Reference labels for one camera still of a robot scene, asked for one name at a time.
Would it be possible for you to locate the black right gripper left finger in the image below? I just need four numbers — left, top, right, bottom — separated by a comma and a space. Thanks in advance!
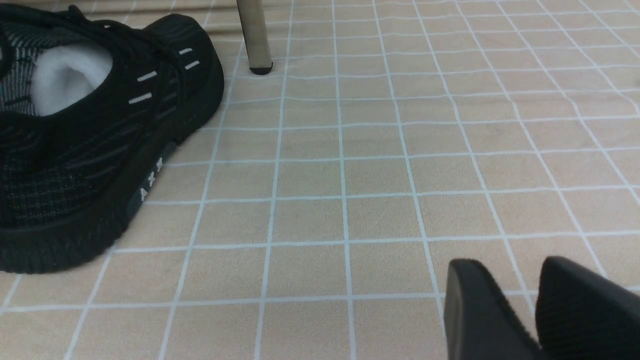
444, 259, 543, 360

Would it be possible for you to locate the black knit sneaker right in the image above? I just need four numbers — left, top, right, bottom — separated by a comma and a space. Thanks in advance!
0, 3, 226, 274

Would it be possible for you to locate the stainless steel shoe rack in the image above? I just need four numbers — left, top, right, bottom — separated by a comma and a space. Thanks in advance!
236, 0, 274, 76

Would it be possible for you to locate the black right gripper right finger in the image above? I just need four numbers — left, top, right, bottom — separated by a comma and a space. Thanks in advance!
535, 256, 640, 360

